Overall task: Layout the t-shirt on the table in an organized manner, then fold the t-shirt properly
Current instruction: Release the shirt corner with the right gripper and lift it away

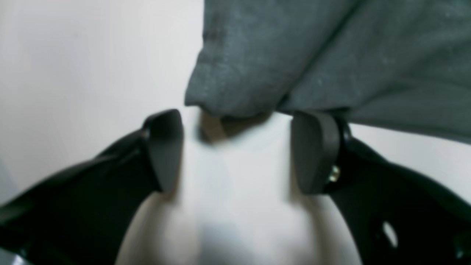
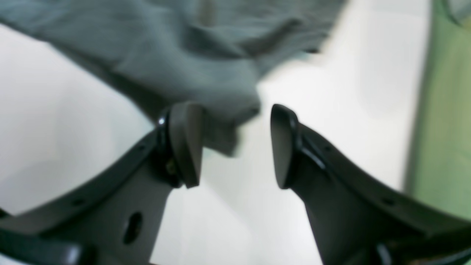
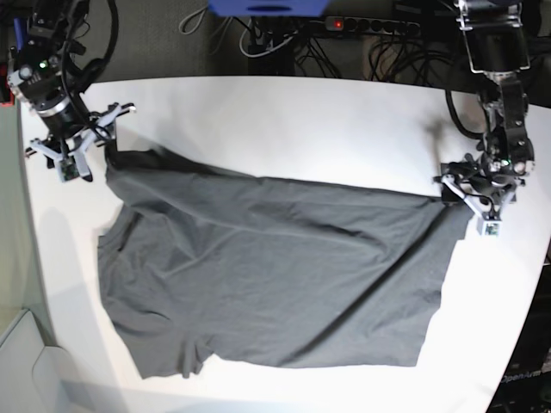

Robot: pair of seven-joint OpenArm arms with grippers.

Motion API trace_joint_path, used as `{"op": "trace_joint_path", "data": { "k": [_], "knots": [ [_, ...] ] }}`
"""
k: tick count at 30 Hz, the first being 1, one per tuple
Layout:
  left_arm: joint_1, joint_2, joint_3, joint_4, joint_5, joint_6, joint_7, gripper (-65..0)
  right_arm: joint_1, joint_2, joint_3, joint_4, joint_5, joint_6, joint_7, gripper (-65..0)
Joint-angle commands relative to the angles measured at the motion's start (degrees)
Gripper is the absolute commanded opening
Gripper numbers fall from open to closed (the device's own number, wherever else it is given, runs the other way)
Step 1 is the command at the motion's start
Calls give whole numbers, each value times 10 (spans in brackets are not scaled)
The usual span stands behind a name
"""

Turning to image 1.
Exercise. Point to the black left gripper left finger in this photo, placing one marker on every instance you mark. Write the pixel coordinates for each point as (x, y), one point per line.
(80, 215)

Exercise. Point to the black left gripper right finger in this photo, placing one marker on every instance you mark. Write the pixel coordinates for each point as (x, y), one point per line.
(395, 215)

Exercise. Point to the dark grey t-shirt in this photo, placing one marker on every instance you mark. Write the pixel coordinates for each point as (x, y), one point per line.
(398, 64)

